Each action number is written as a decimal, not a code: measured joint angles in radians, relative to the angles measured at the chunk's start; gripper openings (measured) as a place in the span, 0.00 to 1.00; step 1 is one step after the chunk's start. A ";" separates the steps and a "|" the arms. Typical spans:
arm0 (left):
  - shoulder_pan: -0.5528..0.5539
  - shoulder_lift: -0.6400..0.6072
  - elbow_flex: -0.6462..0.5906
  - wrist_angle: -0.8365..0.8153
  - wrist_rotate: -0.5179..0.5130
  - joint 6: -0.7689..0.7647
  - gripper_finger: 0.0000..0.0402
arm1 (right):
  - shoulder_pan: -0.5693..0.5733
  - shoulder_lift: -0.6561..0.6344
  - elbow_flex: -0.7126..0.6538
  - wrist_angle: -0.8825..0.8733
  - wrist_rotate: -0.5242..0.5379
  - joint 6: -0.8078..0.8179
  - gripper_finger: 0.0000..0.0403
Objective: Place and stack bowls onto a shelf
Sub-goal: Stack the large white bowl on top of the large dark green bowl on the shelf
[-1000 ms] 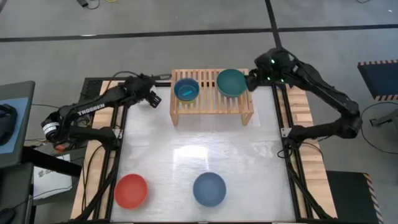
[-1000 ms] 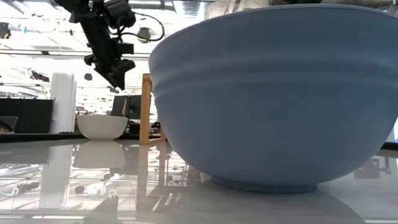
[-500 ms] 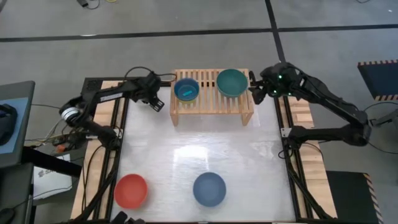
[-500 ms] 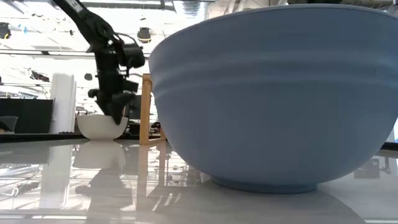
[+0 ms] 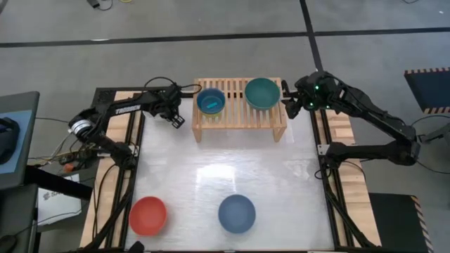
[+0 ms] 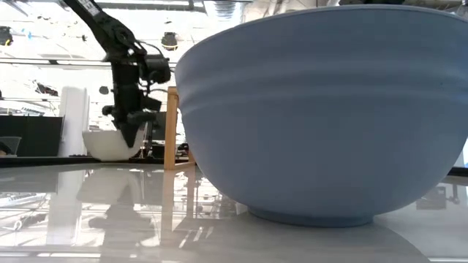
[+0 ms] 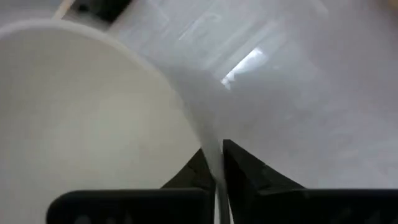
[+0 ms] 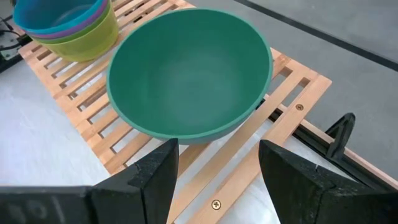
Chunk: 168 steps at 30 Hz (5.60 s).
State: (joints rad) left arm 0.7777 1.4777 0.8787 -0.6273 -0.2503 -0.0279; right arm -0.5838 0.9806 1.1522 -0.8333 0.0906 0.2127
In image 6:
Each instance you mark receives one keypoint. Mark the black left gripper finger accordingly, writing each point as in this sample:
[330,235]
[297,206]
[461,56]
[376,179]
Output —
[128,133]
[138,129]

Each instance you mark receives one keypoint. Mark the white bowl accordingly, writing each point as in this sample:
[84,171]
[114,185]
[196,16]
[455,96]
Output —
[102,146]

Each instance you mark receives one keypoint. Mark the grey-blue bowl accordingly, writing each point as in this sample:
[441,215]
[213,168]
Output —
[311,128]

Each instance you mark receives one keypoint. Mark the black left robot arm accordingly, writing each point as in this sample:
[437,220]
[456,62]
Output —
[109,29]

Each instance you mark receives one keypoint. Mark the wooden slatted shelf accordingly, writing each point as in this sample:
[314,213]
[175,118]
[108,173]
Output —
[170,128]

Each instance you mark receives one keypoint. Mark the white pillar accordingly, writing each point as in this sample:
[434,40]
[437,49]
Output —
[75,120]

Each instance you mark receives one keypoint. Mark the black hanging lamp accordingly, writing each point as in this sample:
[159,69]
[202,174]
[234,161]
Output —
[169,40]
[5,36]

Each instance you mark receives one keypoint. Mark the black partition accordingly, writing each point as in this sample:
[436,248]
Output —
[36,135]

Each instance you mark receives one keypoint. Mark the grey bin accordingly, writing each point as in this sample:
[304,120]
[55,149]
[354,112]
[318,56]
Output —
[10,144]

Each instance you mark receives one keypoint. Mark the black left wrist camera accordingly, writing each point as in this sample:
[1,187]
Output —
[158,69]

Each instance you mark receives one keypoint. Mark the black aluminium table frame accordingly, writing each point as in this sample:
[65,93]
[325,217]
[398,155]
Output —
[36,160]

